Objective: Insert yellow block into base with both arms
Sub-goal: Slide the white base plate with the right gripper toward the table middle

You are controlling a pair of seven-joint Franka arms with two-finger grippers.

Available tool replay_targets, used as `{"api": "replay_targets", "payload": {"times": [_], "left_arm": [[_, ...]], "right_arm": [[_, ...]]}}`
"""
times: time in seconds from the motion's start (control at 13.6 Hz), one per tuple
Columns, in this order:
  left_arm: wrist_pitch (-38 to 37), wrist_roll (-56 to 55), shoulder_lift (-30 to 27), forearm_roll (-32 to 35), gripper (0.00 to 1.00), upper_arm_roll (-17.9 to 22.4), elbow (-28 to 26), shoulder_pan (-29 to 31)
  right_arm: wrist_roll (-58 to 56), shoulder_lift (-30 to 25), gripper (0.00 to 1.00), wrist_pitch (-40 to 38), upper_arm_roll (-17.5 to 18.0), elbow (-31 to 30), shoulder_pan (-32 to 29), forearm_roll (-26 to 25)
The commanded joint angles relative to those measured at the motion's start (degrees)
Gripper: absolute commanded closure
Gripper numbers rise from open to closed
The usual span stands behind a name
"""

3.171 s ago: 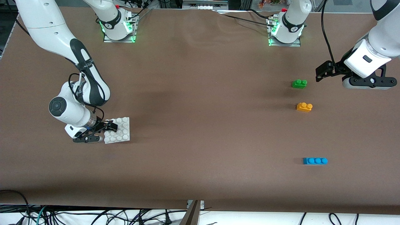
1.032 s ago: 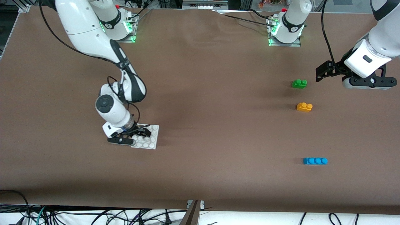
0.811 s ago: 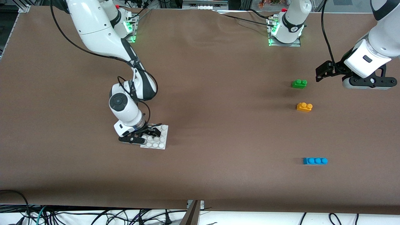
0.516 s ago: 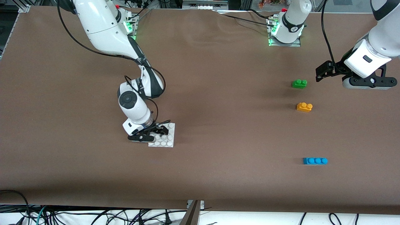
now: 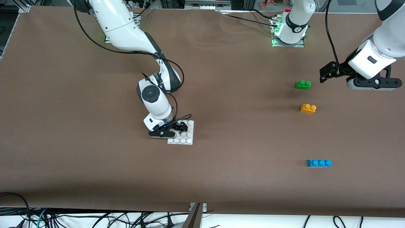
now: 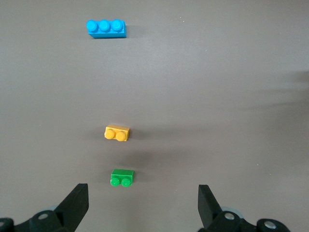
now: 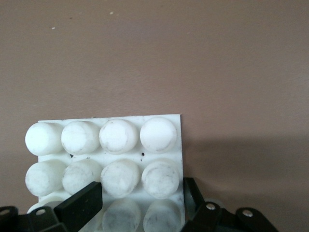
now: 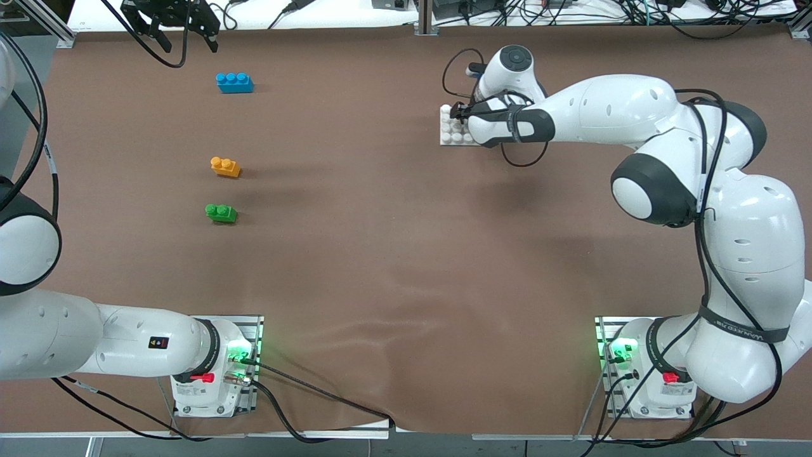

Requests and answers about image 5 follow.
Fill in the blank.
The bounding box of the black floor cable tangle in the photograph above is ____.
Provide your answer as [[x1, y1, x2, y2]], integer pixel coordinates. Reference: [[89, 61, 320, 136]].
[[19, 209, 190, 228]]

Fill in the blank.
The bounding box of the black cable on table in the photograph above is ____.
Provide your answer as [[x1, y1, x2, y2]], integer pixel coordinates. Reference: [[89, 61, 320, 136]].
[[218, 9, 279, 25]]

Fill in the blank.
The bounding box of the blue three-stud block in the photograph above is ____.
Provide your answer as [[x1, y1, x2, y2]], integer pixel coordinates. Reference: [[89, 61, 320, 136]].
[[306, 159, 332, 168]]

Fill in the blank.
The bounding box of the dark slanted beam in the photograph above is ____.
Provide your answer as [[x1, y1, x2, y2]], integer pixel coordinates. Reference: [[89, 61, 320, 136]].
[[182, 203, 203, 228]]

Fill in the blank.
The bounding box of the black looped floor cable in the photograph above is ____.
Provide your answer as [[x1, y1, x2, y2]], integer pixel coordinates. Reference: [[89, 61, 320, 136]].
[[0, 192, 31, 222]]

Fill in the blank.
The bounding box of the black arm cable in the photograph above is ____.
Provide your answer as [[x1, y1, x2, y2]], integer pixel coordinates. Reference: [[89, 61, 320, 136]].
[[324, 0, 340, 67], [73, 5, 193, 122]]

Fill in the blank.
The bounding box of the teal floor cable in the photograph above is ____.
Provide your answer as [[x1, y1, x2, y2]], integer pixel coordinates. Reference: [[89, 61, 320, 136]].
[[36, 208, 48, 228]]

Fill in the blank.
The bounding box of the white power strip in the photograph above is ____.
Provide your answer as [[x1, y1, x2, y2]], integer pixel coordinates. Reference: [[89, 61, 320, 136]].
[[184, 0, 231, 10]]

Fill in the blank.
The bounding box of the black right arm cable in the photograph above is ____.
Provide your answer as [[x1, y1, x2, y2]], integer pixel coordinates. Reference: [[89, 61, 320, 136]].
[[73, 5, 193, 122]]

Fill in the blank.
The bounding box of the brown table cover sheet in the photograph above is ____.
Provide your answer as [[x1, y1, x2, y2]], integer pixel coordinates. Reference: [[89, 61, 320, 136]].
[[0, 6, 405, 218]]

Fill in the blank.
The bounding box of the white studded base plate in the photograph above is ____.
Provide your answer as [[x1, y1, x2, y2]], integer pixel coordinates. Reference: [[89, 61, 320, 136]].
[[167, 120, 194, 145]]

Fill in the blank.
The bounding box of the grey cable on table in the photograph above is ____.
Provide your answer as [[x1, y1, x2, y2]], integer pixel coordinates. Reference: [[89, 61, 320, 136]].
[[133, 7, 155, 19]]

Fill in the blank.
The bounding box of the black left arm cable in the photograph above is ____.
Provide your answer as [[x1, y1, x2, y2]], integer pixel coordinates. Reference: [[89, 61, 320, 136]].
[[324, 0, 340, 67]]

